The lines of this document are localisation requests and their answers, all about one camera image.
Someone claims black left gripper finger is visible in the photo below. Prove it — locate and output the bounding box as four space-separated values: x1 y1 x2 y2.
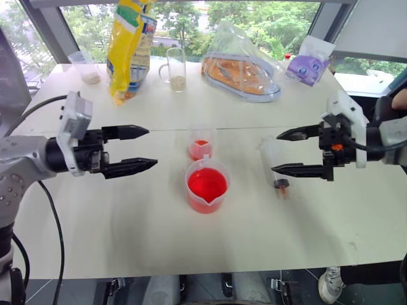
101 158 158 180
101 125 150 142

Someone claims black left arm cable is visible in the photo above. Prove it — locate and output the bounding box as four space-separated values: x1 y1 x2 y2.
3 94 68 137

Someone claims black robot body cable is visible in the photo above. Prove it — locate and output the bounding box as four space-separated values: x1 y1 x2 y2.
37 180 66 305

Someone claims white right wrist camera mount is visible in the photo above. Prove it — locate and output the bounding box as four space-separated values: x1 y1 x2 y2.
321 91 370 169

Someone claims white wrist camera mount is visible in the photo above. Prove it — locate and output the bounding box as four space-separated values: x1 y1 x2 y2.
57 91 93 177
321 91 370 169

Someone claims large beaker red liquid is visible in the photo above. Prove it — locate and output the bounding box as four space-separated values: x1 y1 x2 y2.
185 154 231 214

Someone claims small plastic cup with grains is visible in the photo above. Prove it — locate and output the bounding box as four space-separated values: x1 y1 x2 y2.
67 50 102 86

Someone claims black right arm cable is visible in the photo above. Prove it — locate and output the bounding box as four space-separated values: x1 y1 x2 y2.
341 133 407 153

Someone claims white sneaker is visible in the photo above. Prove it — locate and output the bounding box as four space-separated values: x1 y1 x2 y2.
318 266 347 304

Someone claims grey rounded robot leg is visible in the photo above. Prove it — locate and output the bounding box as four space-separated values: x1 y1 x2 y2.
148 274 181 305
233 271 275 305

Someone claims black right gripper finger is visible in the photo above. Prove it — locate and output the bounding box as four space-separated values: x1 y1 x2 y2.
276 124 322 141
271 163 326 181

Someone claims small beaker red liquid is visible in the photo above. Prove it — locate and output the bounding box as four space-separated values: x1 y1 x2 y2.
188 125 217 162

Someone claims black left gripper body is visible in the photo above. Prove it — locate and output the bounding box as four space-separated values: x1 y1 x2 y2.
74 128 111 175

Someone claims person's leg in black trousers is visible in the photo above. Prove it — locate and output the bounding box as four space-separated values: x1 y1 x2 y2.
339 254 407 286

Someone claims metal table latch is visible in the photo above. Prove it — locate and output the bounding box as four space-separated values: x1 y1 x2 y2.
107 276 127 298
270 278 292 298

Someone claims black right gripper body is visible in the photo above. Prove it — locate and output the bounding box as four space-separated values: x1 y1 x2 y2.
319 114 357 182

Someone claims grey monitor panel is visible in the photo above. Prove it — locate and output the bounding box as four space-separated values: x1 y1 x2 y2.
0 27 32 128

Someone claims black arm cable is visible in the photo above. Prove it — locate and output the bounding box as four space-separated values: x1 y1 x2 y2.
3 94 68 137
341 133 407 153

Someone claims person's arm in dark sleeve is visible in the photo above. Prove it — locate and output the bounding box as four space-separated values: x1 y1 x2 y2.
374 88 407 125

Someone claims clear plastic tube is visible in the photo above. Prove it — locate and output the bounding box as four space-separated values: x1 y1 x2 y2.
259 136 292 200

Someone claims tall glass mug with grains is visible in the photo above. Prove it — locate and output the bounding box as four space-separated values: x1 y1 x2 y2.
158 47 187 93

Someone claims clear bag with orange contents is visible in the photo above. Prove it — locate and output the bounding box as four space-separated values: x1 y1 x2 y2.
201 20 283 104

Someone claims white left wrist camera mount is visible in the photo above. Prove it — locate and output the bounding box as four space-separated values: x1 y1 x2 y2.
57 91 93 177

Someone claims purple and white pouch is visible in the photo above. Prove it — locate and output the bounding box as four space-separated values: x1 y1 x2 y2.
285 35 336 87

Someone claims yellow snack bag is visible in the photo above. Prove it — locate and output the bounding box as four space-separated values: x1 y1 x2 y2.
106 0 158 107

